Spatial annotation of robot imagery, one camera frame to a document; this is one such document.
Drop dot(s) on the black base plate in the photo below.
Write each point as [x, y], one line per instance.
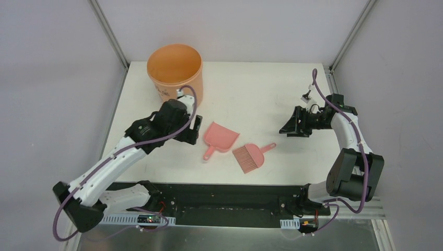
[223, 205]

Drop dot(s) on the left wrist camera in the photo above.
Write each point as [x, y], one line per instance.
[188, 100]

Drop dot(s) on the orange plastic bucket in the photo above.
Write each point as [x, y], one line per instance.
[173, 66]

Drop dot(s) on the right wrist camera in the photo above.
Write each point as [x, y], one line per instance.
[310, 102]

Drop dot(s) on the pink dustpan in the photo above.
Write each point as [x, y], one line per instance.
[218, 138]

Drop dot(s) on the pink hand brush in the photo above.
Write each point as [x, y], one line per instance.
[251, 157]

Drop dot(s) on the white cable duct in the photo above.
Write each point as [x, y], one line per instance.
[137, 219]
[293, 224]

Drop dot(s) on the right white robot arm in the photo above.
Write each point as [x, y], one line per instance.
[356, 170]

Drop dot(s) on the right white cable duct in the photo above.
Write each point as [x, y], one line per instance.
[293, 224]

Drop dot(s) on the left white cable duct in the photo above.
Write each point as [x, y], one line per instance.
[137, 219]

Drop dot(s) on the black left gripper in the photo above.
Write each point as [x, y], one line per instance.
[193, 128]

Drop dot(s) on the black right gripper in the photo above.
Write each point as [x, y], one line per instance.
[295, 128]

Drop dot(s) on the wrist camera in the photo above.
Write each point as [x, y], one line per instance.
[310, 102]
[188, 100]

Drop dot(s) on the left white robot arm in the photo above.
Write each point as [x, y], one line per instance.
[87, 199]

